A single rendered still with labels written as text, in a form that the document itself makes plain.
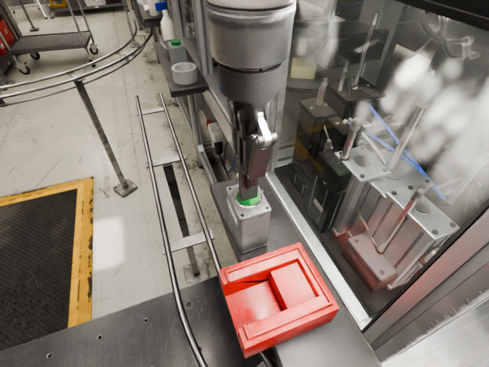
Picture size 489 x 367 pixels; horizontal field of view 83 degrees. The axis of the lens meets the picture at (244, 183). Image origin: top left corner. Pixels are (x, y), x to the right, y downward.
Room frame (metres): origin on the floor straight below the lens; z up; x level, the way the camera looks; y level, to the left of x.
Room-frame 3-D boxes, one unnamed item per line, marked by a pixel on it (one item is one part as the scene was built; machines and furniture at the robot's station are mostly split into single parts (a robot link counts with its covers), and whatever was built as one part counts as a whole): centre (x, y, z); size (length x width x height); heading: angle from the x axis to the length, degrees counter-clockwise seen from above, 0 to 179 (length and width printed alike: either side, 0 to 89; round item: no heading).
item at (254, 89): (0.32, -0.01, 1.22); 0.08 x 0.07 x 0.09; 21
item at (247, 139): (0.31, -0.01, 1.16); 0.04 x 0.01 x 0.11; 111
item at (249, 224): (0.33, -0.01, 0.97); 0.08 x 0.08 x 0.12; 21
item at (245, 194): (0.32, -0.01, 1.07); 0.03 x 0.01 x 0.07; 111
